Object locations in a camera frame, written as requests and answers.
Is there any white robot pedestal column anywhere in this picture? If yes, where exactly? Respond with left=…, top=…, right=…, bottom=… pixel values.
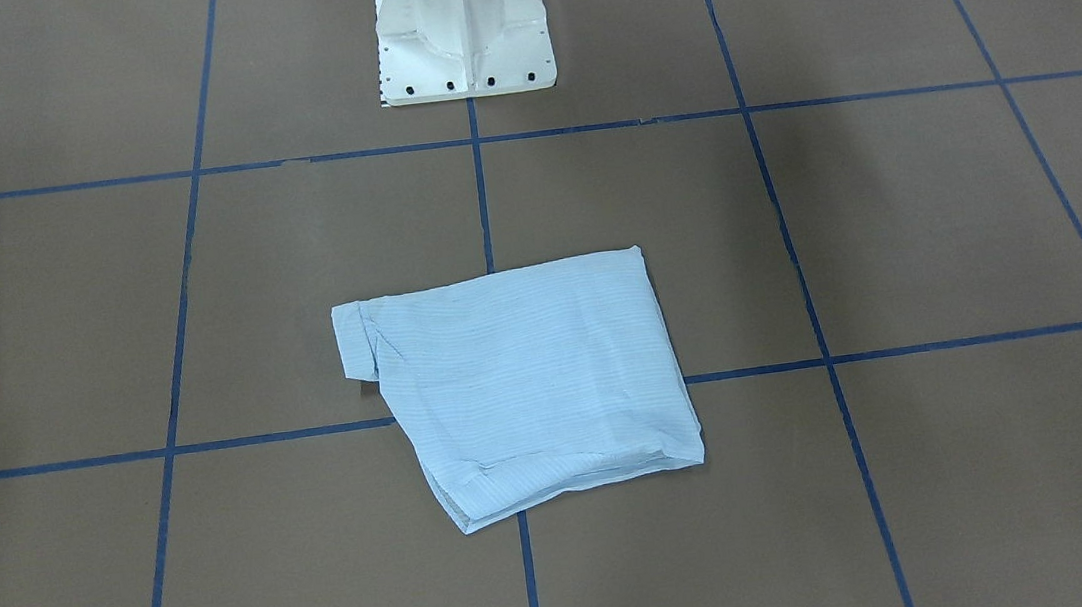
left=374, top=0, right=558, bottom=108

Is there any light blue button-up shirt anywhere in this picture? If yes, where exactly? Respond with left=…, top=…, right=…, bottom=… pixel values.
left=330, top=246, right=705, bottom=535

